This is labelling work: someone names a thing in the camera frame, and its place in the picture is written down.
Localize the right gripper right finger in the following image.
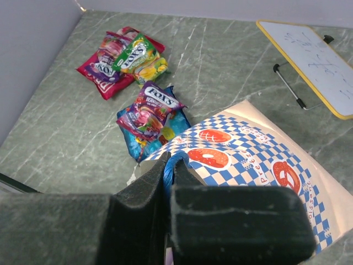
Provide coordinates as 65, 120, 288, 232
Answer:
170, 161, 316, 264

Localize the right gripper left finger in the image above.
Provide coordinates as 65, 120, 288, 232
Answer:
1, 152, 170, 264

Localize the blue snack bag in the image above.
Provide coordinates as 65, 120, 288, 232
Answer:
116, 81, 191, 163

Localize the blue checkered paper bag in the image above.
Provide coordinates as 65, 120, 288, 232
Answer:
147, 101, 352, 253

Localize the purple Fox's berries candy bag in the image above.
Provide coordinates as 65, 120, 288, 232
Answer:
116, 81, 185, 142

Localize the red snack bag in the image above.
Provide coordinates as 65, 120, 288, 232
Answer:
76, 26, 166, 100

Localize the yellow green candy wrapper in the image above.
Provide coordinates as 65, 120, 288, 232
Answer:
112, 33, 168, 87

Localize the small whiteboard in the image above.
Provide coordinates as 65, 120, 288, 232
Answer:
256, 20, 352, 120

